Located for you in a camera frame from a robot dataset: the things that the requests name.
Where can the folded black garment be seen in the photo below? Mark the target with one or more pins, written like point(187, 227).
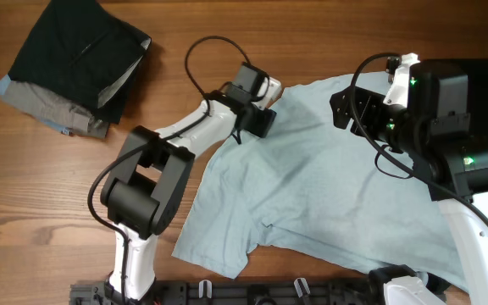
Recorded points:
point(79, 51)

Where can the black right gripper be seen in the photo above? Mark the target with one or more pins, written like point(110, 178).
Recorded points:
point(372, 102)

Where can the folded light blue garment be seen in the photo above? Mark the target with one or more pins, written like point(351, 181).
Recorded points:
point(4, 83)

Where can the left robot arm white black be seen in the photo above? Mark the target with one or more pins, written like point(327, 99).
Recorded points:
point(143, 187)

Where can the folded grey garment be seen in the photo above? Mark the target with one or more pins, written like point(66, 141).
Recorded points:
point(48, 106)

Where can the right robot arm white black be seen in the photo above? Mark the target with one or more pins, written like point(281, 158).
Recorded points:
point(436, 111)

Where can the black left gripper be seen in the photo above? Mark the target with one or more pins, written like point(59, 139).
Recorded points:
point(263, 128)

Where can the light blue t-shirt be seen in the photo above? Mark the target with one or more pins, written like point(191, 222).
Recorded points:
point(313, 188)

